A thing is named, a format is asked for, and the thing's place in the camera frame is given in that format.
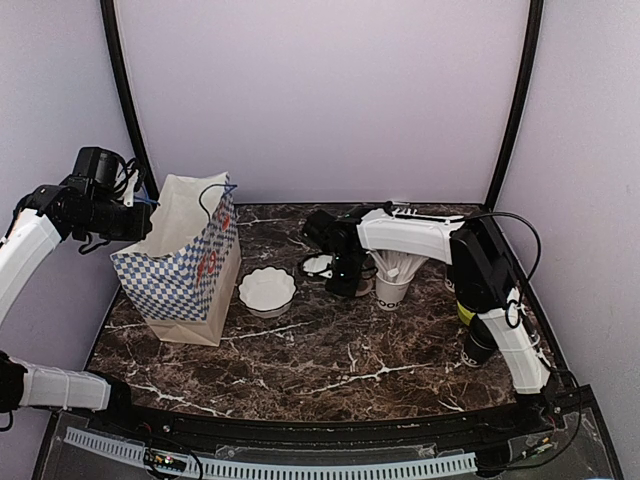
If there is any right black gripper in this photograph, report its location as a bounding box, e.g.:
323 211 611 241
325 251 364 299

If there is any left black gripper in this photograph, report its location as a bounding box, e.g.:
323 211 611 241
75 195 151 241

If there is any brown cardboard cup carrier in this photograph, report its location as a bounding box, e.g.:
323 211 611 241
355 253 377 298

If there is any checkered paper takeout bag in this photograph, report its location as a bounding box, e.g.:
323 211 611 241
111 173 241 347

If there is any black paper coffee cup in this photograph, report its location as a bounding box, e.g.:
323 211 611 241
444 265 455 293

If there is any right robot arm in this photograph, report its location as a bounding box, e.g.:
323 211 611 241
302 202 563 434

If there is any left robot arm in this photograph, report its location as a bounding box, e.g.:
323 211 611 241
1 147 153 436

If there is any white scalloped bowl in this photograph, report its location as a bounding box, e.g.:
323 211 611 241
238 266 297 319

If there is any lime green bowl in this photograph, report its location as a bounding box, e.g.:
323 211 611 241
456 302 474 326

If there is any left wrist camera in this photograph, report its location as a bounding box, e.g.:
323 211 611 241
115 158 146 207

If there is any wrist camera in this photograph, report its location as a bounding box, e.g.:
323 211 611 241
115 158 146 207
299 254 333 280

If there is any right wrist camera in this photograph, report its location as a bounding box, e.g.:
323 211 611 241
299 254 333 280

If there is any black left frame post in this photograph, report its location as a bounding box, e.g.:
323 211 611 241
99 0 158 197

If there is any black frame post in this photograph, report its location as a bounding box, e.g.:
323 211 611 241
99 0 158 197
484 0 545 210

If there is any white slotted cable duct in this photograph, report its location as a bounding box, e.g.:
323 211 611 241
64 427 477 479

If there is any black right frame post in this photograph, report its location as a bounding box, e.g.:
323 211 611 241
484 0 545 210

